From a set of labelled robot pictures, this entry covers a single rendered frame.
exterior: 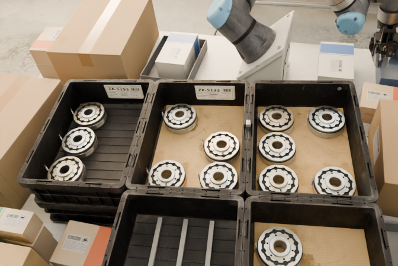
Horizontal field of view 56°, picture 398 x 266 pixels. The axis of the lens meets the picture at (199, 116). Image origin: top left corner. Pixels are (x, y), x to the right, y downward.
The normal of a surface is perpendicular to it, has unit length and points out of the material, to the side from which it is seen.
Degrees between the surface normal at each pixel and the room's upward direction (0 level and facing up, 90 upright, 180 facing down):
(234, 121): 0
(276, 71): 90
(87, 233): 0
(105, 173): 0
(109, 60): 90
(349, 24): 96
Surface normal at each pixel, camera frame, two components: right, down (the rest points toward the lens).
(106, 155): -0.11, -0.67
